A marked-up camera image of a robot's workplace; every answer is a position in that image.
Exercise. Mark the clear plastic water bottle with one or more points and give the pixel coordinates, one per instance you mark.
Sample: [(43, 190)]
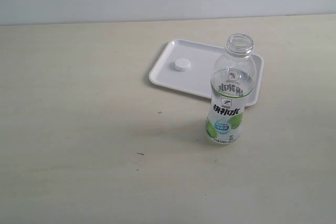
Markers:
[(232, 81)]

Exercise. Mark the white bottle cap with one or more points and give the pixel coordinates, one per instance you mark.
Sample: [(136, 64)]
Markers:
[(182, 64)]

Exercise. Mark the white rectangular tray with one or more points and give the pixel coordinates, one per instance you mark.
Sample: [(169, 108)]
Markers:
[(196, 80)]

